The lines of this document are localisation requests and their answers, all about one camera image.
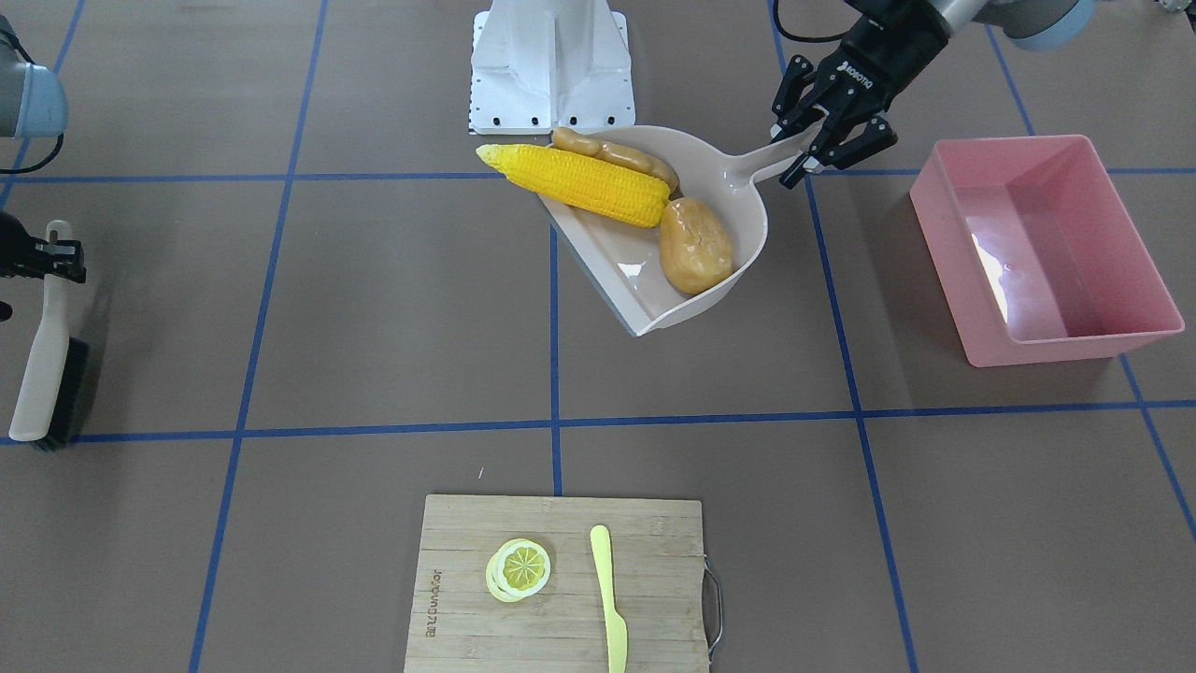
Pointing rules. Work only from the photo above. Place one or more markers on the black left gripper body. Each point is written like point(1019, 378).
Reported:
point(892, 49)

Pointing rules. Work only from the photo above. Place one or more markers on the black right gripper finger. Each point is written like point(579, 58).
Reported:
point(70, 272)
point(62, 252)

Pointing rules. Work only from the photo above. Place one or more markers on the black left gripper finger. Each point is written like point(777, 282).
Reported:
point(841, 151)
point(795, 99)

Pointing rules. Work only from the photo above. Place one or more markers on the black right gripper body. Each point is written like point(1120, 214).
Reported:
point(26, 258)

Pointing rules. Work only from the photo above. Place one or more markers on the beige hand brush black bristles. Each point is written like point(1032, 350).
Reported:
point(46, 405)

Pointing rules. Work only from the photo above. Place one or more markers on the brown toy potato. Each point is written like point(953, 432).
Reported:
point(695, 248)

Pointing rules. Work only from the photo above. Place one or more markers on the beige plastic dustpan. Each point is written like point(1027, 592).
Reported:
point(624, 262)

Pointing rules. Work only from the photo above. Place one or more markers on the yellow toy corn cob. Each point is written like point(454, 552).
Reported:
point(611, 191)

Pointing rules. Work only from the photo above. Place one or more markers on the tan toy ginger root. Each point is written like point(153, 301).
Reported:
point(611, 152)

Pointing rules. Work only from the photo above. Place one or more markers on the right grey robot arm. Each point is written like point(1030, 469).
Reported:
point(33, 106)

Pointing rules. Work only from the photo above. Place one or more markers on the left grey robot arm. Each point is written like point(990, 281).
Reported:
point(1030, 25)

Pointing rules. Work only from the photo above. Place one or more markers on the pink plastic bin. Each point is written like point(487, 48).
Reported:
point(1037, 256)

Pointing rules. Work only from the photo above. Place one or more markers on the bamboo cutting board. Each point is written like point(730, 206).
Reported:
point(658, 580)

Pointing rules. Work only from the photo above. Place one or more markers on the yellow toy lemon slices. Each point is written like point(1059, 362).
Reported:
point(519, 569)

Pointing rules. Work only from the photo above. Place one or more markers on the yellow plastic toy knife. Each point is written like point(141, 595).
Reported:
point(615, 628)

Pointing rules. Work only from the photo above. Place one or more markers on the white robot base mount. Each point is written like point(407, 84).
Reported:
point(539, 65)

